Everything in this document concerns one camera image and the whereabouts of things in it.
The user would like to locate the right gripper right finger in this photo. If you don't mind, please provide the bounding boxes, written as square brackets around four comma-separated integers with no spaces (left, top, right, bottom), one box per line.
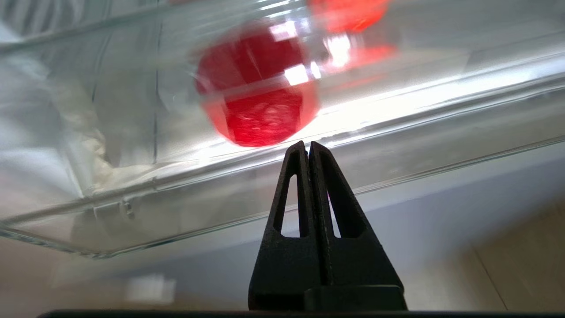
[304,141,407,311]

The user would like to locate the clear plastic fridge drawer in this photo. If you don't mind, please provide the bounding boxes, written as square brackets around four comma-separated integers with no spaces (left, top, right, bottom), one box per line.
[0,0,565,259]

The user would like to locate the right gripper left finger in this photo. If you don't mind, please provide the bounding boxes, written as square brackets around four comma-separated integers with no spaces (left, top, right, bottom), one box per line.
[248,141,321,311]

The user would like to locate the red round food item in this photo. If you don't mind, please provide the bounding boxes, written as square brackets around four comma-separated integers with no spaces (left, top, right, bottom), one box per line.
[194,24,320,148]

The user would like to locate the white fridge body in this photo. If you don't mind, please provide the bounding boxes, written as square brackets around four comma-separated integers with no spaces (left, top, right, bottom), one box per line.
[49,140,565,288]

